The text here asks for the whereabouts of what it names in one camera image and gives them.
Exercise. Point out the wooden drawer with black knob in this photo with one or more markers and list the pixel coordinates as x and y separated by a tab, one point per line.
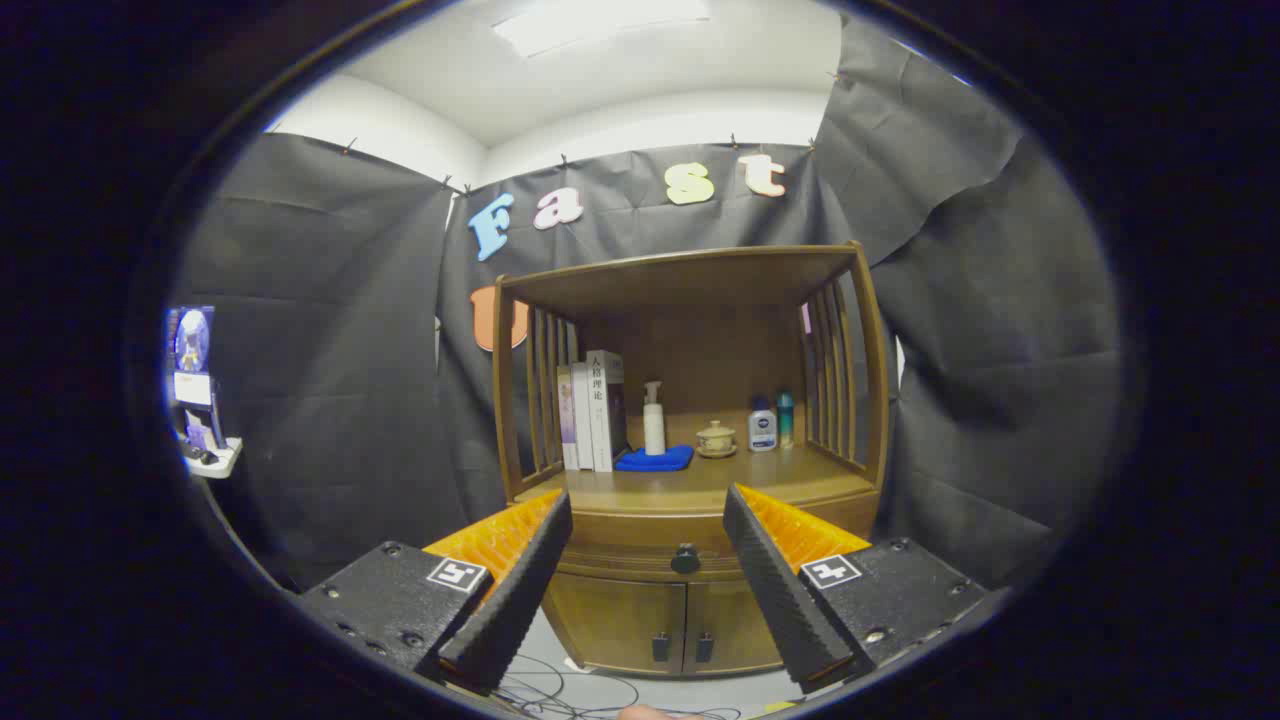
640	532

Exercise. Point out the white lotion bottle blue cap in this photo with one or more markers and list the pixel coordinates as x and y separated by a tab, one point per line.
762	430

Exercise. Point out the wooden cabinet door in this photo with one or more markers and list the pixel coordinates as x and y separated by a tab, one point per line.
620	620
730	625

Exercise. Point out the white pump bottle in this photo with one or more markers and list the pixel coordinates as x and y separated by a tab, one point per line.
654	430

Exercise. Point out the blue folded cloth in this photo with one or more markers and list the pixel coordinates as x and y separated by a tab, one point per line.
655	460

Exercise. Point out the thin lilac book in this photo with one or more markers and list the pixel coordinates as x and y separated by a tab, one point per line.
567	420

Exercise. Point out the wooden countertop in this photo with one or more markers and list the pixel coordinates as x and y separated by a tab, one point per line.
720	480

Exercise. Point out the thick white and dark book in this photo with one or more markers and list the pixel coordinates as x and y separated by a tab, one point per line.
603	410

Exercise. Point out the white wall shelf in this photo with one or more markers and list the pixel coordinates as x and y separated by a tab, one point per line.
220	462

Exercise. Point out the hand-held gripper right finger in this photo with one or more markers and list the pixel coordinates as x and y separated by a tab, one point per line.
775	580

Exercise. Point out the wooden cabinet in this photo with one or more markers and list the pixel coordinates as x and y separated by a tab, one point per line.
700	330

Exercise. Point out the beige lidded ceramic cup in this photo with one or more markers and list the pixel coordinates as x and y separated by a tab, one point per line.
716	438

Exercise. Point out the teal slim bottle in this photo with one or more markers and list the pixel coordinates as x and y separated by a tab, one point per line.
786	420

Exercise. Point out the ceiling light panel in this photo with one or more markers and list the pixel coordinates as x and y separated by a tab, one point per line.
600	22

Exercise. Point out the thin white book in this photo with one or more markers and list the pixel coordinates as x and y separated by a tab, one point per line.
583	420

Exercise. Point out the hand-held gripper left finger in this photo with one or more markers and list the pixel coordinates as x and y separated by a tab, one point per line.
515	590

